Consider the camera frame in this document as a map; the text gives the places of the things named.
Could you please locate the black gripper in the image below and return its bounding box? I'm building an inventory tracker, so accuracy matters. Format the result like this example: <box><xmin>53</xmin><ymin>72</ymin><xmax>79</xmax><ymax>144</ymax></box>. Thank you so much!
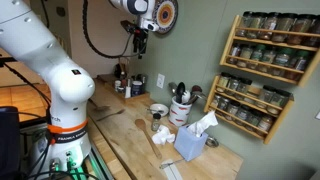
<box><xmin>132</xmin><ymin>29</ymin><xmax>150</xmax><ymax>60</ymax></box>

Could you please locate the metal turner spatula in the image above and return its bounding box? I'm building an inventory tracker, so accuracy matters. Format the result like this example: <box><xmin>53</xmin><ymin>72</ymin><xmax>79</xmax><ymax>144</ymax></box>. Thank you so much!
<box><xmin>87</xmin><ymin>97</ymin><xmax>111</xmax><ymax>113</ymax></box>

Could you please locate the grey metal spatula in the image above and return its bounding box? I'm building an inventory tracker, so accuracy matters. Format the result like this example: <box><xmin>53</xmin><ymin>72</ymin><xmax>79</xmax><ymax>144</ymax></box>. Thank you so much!
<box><xmin>96</xmin><ymin>109</ymin><xmax>126</xmax><ymax>122</ymax></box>

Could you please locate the white red-marked utensil holder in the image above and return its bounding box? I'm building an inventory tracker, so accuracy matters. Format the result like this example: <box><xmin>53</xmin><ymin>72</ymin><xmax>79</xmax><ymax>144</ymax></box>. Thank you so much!
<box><xmin>168</xmin><ymin>95</ymin><xmax>193</xmax><ymax>128</ymax></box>

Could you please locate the black bottle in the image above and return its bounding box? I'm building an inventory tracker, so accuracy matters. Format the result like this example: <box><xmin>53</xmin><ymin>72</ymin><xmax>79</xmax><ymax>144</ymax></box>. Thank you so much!
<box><xmin>114</xmin><ymin>63</ymin><xmax>123</xmax><ymax>80</ymax></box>

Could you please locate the dark pepper mill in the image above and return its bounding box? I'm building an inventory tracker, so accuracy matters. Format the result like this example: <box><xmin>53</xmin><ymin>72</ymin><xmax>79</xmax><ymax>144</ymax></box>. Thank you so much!
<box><xmin>141</xmin><ymin>74</ymin><xmax>148</xmax><ymax>95</ymax></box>

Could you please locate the dark can white label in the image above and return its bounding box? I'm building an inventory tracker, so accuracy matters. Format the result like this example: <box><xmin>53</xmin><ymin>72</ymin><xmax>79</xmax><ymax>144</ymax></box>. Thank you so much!
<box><xmin>130</xmin><ymin>80</ymin><xmax>144</xmax><ymax>98</ymax></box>

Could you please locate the steel salt grinder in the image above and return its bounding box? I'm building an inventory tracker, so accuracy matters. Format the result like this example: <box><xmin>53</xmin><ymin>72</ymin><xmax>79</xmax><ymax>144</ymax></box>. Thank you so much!
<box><xmin>124</xmin><ymin>78</ymin><xmax>132</xmax><ymax>99</ymax></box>

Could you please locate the wooden spice tray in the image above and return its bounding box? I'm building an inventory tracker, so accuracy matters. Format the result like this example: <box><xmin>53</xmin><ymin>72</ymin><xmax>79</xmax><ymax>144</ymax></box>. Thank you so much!
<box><xmin>96</xmin><ymin>73</ymin><xmax>151</xmax><ymax>103</ymax></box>

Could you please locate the metal ladle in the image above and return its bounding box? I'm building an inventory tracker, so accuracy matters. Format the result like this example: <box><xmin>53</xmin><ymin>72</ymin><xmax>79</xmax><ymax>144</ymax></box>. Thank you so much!
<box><xmin>168</xmin><ymin>81</ymin><xmax>178</xmax><ymax>98</ymax></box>

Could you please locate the small metal spoon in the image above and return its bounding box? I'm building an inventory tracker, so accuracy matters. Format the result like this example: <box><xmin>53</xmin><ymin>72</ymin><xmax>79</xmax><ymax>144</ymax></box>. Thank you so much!
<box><xmin>145</xmin><ymin>107</ymin><xmax>164</xmax><ymax>114</ymax></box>

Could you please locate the small white bowl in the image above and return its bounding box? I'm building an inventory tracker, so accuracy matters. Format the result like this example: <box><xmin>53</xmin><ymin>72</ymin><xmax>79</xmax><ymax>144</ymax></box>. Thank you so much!
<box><xmin>149</xmin><ymin>103</ymin><xmax>170</xmax><ymax>118</ymax></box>

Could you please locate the white plastic spoon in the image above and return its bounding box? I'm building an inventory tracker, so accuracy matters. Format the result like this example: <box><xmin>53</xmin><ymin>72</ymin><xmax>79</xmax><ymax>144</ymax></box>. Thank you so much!
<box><xmin>181</xmin><ymin>89</ymin><xmax>192</xmax><ymax>104</ymax></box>

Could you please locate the dark brown spoon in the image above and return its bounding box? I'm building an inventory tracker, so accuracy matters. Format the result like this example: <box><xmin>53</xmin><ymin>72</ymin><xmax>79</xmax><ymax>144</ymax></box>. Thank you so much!
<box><xmin>188</xmin><ymin>84</ymin><xmax>203</xmax><ymax>105</ymax></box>

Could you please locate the glass shaker jar black lid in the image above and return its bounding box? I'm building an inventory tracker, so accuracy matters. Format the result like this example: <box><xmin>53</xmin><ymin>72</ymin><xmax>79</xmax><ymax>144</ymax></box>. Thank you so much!
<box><xmin>150</xmin><ymin>112</ymin><xmax>162</xmax><ymax>132</ymax></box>

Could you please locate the small wooden spice rack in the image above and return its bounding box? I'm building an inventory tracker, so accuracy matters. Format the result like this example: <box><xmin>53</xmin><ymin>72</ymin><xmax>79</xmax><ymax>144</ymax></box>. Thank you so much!
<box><xmin>203</xmin><ymin>74</ymin><xmax>296</xmax><ymax>145</ymax></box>

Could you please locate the wooden spoon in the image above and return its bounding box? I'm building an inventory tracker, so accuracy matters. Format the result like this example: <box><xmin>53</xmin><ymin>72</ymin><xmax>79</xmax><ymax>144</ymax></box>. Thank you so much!
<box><xmin>134</xmin><ymin>118</ymin><xmax>163</xmax><ymax>160</ymax></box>

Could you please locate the crumpled white tissue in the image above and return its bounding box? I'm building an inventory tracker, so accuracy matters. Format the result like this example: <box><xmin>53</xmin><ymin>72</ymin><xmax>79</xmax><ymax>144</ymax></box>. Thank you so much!
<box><xmin>151</xmin><ymin>124</ymin><xmax>176</xmax><ymax>146</ymax></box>

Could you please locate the glass spice jar black lid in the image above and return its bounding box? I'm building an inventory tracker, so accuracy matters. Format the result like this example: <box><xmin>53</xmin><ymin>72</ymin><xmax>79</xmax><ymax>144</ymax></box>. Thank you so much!
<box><xmin>288</xmin><ymin>14</ymin><xmax>314</xmax><ymax>46</ymax></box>
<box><xmin>234</xmin><ymin>104</ymin><xmax>251</xmax><ymax>126</ymax></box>
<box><xmin>258</xmin><ymin>85</ymin><xmax>276</xmax><ymax>107</ymax></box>
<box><xmin>249</xmin><ymin>12</ymin><xmax>268</xmax><ymax>39</ymax></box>
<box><xmin>266</xmin><ymin>89</ymin><xmax>291</xmax><ymax>116</ymax></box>
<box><xmin>245</xmin><ymin>109</ymin><xmax>263</xmax><ymax>132</ymax></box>
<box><xmin>261</xmin><ymin>12</ymin><xmax>280</xmax><ymax>41</ymax></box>
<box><xmin>240</xmin><ymin>10</ymin><xmax>254</xmax><ymax>37</ymax></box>
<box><xmin>225</xmin><ymin>100</ymin><xmax>241</xmax><ymax>121</ymax></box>
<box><xmin>216</xmin><ymin>97</ymin><xmax>231</xmax><ymax>113</ymax></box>
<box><xmin>216</xmin><ymin>72</ymin><xmax>232</xmax><ymax>93</ymax></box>
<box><xmin>237</xmin><ymin>44</ymin><xmax>254</xmax><ymax>69</ymax></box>
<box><xmin>256</xmin><ymin>114</ymin><xmax>274</xmax><ymax>136</ymax></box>
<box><xmin>271</xmin><ymin>13</ymin><xmax>296</xmax><ymax>43</ymax></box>
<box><xmin>210</xmin><ymin>94</ymin><xmax>222</xmax><ymax>108</ymax></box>
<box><xmin>226</xmin><ymin>75</ymin><xmax>241</xmax><ymax>97</ymax></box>
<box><xmin>304</xmin><ymin>15</ymin><xmax>320</xmax><ymax>48</ymax></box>
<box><xmin>234</xmin><ymin>77</ymin><xmax>253</xmax><ymax>101</ymax></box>
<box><xmin>228</xmin><ymin>43</ymin><xmax>242</xmax><ymax>65</ymax></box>

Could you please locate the large wooden spice rack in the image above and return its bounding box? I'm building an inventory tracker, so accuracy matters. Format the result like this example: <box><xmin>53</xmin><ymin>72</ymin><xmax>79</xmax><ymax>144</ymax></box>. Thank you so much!
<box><xmin>219</xmin><ymin>14</ymin><xmax>320</xmax><ymax>88</ymax></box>

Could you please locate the white tissue in box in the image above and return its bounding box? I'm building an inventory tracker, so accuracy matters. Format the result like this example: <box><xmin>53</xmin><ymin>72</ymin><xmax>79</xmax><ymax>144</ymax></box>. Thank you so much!
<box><xmin>186</xmin><ymin>110</ymin><xmax>219</xmax><ymax>138</ymax></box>

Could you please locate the blue tissue box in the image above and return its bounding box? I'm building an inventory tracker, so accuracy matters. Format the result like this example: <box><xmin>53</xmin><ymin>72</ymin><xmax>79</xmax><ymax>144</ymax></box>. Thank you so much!
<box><xmin>173</xmin><ymin>124</ymin><xmax>209</xmax><ymax>163</ymax></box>

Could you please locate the small metal dish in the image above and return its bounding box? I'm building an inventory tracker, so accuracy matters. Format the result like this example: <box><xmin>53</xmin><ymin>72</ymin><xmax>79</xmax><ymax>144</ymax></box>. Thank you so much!
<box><xmin>204</xmin><ymin>136</ymin><xmax>220</xmax><ymax>149</ymax></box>

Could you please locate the glass spice jar green lid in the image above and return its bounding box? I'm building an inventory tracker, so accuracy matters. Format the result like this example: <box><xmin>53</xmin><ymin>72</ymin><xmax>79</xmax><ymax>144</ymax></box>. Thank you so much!
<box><xmin>270</xmin><ymin>48</ymin><xmax>294</xmax><ymax>77</ymax></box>
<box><xmin>259</xmin><ymin>46</ymin><xmax>278</xmax><ymax>74</ymax></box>
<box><xmin>248</xmin><ymin>44</ymin><xmax>266</xmax><ymax>71</ymax></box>
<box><xmin>286</xmin><ymin>50</ymin><xmax>311</xmax><ymax>81</ymax></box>

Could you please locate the small brown cardboard box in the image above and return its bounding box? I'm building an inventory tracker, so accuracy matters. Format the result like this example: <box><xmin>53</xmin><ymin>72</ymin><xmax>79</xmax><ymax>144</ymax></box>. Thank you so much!
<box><xmin>247</xmin><ymin>85</ymin><xmax>262</xmax><ymax>98</ymax></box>

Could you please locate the white flat strip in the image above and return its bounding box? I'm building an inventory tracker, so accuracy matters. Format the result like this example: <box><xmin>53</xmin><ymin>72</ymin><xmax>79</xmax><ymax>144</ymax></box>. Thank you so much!
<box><xmin>162</xmin><ymin>159</ymin><xmax>184</xmax><ymax>180</ymax></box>

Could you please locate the black stand bar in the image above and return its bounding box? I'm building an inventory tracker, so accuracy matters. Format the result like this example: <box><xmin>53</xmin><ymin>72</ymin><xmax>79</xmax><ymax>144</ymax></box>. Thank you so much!
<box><xmin>0</xmin><ymin>56</ymin><xmax>18</xmax><ymax>68</ymax></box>

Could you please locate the black monitor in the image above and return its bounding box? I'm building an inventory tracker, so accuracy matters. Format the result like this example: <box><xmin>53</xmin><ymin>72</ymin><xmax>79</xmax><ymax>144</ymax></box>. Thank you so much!
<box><xmin>0</xmin><ymin>106</ymin><xmax>21</xmax><ymax>180</ymax></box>

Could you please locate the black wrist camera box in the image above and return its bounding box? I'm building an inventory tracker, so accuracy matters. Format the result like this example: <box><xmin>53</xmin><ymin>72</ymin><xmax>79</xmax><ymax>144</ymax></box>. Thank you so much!
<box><xmin>120</xmin><ymin>19</ymin><xmax>141</xmax><ymax>35</ymax></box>

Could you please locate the white wall outlet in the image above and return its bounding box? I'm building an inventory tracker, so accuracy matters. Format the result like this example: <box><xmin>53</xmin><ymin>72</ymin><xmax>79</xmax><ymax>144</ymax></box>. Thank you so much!
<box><xmin>156</xmin><ymin>73</ymin><xmax>166</xmax><ymax>90</ymax></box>

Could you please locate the colourful decorative wall plate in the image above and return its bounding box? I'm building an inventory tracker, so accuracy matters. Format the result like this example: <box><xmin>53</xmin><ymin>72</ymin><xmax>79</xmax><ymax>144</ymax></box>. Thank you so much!
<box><xmin>151</xmin><ymin>0</ymin><xmax>179</xmax><ymax>35</ymax></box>

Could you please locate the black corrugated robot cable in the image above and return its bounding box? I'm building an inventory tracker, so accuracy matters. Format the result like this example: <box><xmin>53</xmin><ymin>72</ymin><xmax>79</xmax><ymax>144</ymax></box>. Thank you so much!
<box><xmin>81</xmin><ymin>0</ymin><xmax>148</xmax><ymax>60</ymax></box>

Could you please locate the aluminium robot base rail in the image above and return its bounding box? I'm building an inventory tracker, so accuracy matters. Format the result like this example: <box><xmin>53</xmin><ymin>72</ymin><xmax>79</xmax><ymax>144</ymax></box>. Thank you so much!
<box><xmin>74</xmin><ymin>143</ymin><xmax>116</xmax><ymax>180</ymax></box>

